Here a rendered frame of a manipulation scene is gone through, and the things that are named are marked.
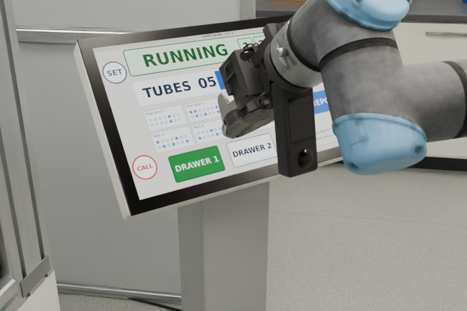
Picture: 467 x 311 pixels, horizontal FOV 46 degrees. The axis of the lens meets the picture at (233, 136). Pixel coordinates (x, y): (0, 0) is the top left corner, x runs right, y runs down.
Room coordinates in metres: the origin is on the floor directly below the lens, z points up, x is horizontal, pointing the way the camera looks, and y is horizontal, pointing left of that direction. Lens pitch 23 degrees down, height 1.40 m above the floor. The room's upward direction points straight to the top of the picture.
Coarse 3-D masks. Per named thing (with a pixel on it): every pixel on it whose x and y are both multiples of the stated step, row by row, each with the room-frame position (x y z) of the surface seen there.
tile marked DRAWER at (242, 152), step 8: (256, 136) 0.90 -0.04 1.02; (264, 136) 0.91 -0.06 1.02; (232, 144) 0.87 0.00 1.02; (240, 144) 0.88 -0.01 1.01; (248, 144) 0.88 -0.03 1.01; (256, 144) 0.89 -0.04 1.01; (264, 144) 0.90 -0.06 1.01; (272, 144) 0.90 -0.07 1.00; (232, 152) 0.86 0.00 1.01; (240, 152) 0.87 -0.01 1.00; (248, 152) 0.87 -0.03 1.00; (256, 152) 0.88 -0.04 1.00; (264, 152) 0.89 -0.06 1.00; (272, 152) 0.89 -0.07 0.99; (232, 160) 0.85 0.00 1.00; (240, 160) 0.86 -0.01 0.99; (248, 160) 0.86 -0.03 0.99; (256, 160) 0.87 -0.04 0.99
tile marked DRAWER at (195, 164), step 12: (168, 156) 0.81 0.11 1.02; (180, 156) 0.82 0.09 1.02; (192, 156) 0.83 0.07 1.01; (204, 156) 0.84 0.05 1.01; (216, 156) 0.85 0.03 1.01; (180, 168) 0.81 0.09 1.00; (192, 168) 0.82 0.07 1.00; (204, 168) 0.82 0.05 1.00; (216, 168) 0.83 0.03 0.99; (180, 180) 0.79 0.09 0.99
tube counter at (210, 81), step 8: (200, 72) 0.95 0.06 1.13; (208, 72) 0.95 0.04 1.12; (216, 72) 0.96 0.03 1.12; (200, 80) 0.93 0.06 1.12; (208, 80) 0.94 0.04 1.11; (216, 80) 0.95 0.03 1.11; (200, 88) 0.92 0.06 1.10; (208, 88) 0.93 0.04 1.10; (216, 88) 0.94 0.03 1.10; (224, 88) 0.94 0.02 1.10
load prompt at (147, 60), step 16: (144, 48) 0.93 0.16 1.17; (160, 48) 0.95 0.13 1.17; (176, 48) 0.96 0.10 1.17; (192, 48) 0.97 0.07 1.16; (208, 48) 0.99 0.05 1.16; (224, 48) 1.00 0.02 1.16; (240, 48) 1.02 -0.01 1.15; (128, 64) 0.90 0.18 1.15; (144, 64) 0.91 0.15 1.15; (160, 64) 0.93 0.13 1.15; (176, 64) 0.94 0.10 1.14; (192, 64) 0.95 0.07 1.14; (208, 64) 0.96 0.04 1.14
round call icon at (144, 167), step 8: (152, 152) 0.81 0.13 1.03; (136, 160) 0.79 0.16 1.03; (144, 160) 0.79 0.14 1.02; (152, 160) 0.80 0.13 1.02; (136, 168) 0.78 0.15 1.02; (144, 168) 0.79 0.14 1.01; (152, 168) 0.79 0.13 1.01; (136, 176) 0.77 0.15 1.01; (144, 176) 0.78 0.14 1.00; (152, 176) 0.78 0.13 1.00; (160, 176) 0.79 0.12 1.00
